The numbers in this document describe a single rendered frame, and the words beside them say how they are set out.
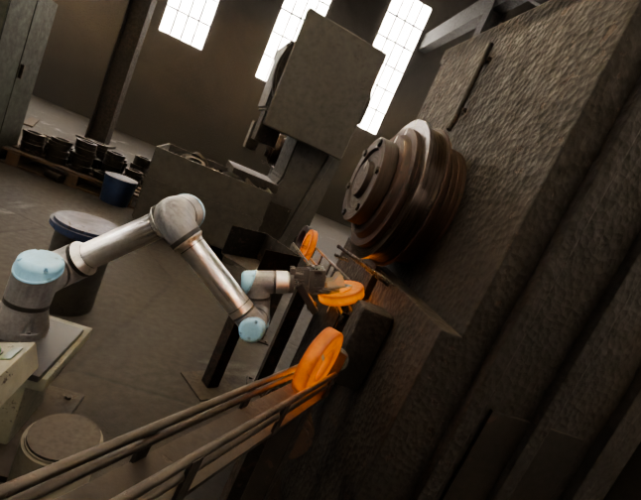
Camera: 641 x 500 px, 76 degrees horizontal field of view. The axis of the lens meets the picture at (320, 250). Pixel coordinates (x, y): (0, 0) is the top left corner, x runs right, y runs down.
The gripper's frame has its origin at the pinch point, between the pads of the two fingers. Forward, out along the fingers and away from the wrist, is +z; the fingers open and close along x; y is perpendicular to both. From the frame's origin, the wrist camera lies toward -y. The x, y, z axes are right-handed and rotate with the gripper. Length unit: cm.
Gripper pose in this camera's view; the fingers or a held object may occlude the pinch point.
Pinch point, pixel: (347, 288)
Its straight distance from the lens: 140.2
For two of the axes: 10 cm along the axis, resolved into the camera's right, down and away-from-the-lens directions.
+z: 9.9, 0.2, 1.7
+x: -1.6, -2.4, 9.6
